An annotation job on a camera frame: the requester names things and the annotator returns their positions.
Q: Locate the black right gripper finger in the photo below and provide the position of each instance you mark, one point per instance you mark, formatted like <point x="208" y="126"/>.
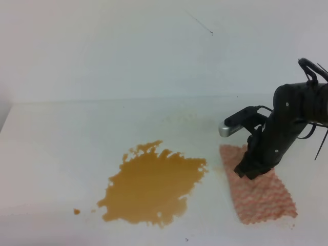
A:
<point x="256" y="169"/>

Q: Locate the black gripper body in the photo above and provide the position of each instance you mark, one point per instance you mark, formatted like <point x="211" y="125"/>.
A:
<point x="267" y="148"/>

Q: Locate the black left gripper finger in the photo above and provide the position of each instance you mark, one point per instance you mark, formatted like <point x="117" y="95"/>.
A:
<point x="242" y="168"/>

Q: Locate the brown coffee spill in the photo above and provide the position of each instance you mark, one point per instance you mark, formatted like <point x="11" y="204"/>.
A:
<point x="151" y="186"/>

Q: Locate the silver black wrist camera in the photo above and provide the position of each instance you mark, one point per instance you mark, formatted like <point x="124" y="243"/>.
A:
<point x="247" y="118"/>

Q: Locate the pink white striped rag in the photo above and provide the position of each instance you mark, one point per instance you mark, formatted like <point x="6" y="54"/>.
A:
<point x="259" y="200"/>

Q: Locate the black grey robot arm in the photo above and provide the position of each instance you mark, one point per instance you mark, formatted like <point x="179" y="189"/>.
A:
<point x="294" y="106"/>

